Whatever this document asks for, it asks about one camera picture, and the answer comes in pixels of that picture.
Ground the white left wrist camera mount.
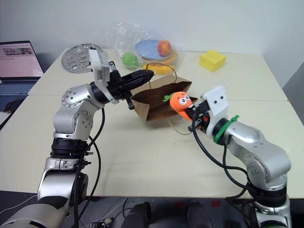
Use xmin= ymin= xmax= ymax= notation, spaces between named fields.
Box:
xmin=88 ymin=48 xmax=120 ymax=105

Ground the yellow cheese block toy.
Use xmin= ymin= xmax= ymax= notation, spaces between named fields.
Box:
xmin=199 ymin=49 xmax=227 ymax=73

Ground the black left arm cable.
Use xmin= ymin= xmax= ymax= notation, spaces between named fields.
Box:
xmin=71 ymin=108 xmax=106 ymax=228

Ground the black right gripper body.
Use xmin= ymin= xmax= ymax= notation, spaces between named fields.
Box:
xmin=187 ymin=99 xmax=211 ymax=133

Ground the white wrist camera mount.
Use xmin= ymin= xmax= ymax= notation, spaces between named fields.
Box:
xmin=201 ymin=85 xmax=229 ymax=141
xmin=88 ymin=48 xmax=120 ymax=105

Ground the perforated round metal disc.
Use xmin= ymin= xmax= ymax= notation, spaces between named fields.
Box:
xmin=61 ymin=43 xmax=103 ymax=73

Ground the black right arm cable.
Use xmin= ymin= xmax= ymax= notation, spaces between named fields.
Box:
xmin=189 ymin=113 xmax=253 ymax=200

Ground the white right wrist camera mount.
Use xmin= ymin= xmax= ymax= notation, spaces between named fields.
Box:
xmin=201 ymin=85 xmax=229 ymax=141

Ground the green apple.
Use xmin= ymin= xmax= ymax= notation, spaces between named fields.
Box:
xmin=122 ymin=52 xmax=140 ymax=70

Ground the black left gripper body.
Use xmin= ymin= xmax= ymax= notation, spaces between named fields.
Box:
xmin=106 ymin=71 xmax=136 ymax=111

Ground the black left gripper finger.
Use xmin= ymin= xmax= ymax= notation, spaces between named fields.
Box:
xmin=123 ymin=76 xmax=153 ymax=92
xmin=122 ymin=70 xmax=156 ymax=84

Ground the clear plastic bag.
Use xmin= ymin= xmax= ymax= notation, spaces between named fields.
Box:
xmin=103 ymin=22 xmax=186 ymax=76

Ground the brown paper bag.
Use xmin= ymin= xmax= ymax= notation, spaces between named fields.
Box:
xmin=131 ymin=62 xmax=199 ymax=136

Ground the blue plate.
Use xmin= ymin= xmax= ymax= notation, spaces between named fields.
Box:
xmin=135 ymin=39 xmax=173 ymax=60

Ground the orange carrot plush toy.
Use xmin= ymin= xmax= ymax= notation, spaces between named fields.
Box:
xmin=163 ymin=91 xmax=194 ymax=122

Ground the orange rimmed bowl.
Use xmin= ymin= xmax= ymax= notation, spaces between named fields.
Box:
xmin=139 ymin=48 xmax=179 ymax=67

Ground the red apple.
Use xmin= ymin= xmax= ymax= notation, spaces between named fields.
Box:
xmin=157 ymin=40 xmax=172 ymax=57

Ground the green tie band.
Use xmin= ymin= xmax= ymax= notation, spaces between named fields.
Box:
xmin=213 ymin=114 xmax=240 ymax=144

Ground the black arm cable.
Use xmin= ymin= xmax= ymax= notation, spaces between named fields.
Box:
xmin=189 ymin=113 xmax=253 ymax=200
xmin=71 ymin=108 xmax=106 ymax=228

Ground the open laptop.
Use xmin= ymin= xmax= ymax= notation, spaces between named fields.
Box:
xmin=0 ymin=40 xmax=45 ymax=96

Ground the yellow banana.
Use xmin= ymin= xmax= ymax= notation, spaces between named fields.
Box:
xmin=143 ymin=63 xmax=177 ymax=76

